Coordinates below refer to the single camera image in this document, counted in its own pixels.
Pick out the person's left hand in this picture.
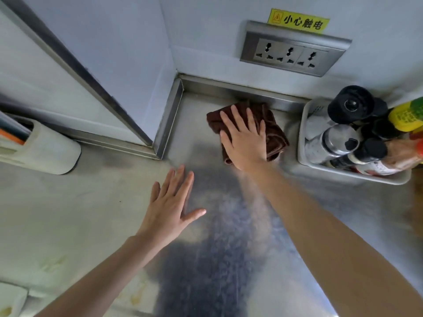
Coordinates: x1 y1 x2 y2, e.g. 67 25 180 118
137 165 207 251

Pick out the person's right hand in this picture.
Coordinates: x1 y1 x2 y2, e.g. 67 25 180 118
219 104 267 172

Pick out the brown cleaning cloth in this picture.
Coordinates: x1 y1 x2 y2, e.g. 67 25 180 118
206 100 290 166

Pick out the person's right forearm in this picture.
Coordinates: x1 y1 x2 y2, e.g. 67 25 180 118
241 162 423 317

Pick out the person's left forearm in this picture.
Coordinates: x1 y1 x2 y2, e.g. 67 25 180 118
34 234 160 317

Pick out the white plastic condiment tray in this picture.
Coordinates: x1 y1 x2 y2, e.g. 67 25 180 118
297 98 412 186

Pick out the stainless steel oil bottle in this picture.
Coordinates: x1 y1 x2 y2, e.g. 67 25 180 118
304 123 364 165

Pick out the black pepper grinder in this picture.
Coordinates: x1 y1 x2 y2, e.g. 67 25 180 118
327 85 389 126

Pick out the yellow warning sticker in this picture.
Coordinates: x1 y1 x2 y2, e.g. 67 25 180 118
267 8 330 34

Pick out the white knife holder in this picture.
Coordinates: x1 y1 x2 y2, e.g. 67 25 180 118
0 110 82 175

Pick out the dark bottle black cap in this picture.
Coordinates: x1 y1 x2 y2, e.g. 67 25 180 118
360 118 399 141

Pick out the red sauce bottle black cap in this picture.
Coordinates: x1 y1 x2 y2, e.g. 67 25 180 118
330 138 423 177

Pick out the yellow green label bottle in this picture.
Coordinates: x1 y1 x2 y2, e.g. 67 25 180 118
388 97 423 133

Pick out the white plastic container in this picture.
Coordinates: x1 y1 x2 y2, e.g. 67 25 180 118
0 282 29 317

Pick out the steel wall socket panel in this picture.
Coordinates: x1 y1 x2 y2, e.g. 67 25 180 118
240 20 353 78

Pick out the orange handled utensil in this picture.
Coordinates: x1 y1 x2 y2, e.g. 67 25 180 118
0 128 26 146

